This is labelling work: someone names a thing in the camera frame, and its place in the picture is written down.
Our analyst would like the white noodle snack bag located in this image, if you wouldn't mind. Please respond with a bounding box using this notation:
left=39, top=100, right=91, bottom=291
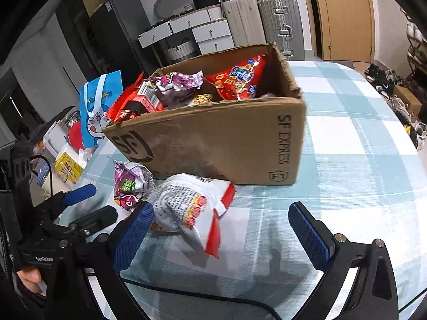
left=189, top=94, right=214, bottom=106

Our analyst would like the person's left hand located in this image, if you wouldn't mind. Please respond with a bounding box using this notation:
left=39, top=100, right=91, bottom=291
left=17, top=266, right=45, bottom=296

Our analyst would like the yellow drink carton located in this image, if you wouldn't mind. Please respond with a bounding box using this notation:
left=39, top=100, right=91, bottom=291
left=55, top=143, right=88, bottom=185

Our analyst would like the white purple snack bag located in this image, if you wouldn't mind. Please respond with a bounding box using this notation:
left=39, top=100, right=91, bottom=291
left=147, top=173, right=236, bottom=258

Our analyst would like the blue Doraemon tote bag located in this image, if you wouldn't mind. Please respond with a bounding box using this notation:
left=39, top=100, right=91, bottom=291
left=79, top=70, right=123, bottom=148

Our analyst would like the red snack bag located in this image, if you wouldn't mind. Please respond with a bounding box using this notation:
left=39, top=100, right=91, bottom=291
left=107, top=73, right=165, bottom=124

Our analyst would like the plaid tablecloth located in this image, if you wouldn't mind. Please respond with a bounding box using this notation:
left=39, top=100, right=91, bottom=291
left=60, top=61, right=426, bottom=319

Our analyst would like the black refrigerator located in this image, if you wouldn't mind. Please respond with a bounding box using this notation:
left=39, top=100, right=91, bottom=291
left=90, top=0, right=159, bottom=85

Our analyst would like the SF cardboard box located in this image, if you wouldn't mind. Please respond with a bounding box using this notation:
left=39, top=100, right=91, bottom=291
left=104, top=43, right=306, bottom=185

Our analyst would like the woven laundry basket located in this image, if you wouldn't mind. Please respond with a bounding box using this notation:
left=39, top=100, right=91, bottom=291
left=165, top=41, right=198, bottom=64

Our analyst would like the red chip bag in box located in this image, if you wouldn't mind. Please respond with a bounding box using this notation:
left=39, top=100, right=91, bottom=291
left=204, top=54, right=267, bottom=101

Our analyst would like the white drawer desk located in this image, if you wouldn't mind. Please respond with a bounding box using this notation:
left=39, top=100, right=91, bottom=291
left=138, top=4, right=235, bottom=54

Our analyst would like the shoe rack with shoes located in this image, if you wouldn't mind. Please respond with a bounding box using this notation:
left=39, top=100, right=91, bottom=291
left=400, top=8, right=426, bottom=77

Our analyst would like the beige suitcase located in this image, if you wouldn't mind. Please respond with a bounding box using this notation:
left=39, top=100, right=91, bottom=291
left=222, top=0, right=266, bottom=47

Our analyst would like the silver suitcase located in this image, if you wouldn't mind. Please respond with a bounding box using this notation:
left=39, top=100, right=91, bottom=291
left=258, top=0, right=305, bottom=61

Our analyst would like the wooden door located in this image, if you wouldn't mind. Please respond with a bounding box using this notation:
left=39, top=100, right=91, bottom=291
left=307, top=0, right=374, bottom=63

